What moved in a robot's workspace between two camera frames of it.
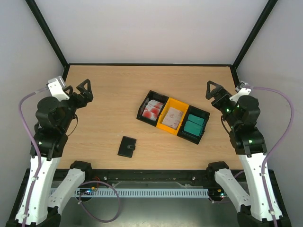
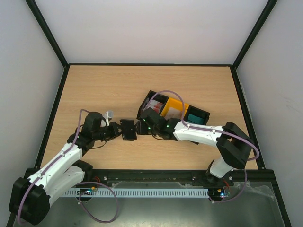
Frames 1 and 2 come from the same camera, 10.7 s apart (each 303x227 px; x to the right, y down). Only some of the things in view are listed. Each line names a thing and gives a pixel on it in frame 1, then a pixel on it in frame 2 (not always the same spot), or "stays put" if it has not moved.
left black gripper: x=88 y=96 to x=114 y=132
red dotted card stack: x=152 y=110 stays put
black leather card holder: x=127 y=146 to x=128 y=129
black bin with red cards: x=152 y=107 stays put
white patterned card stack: x=172 y=117 stays put
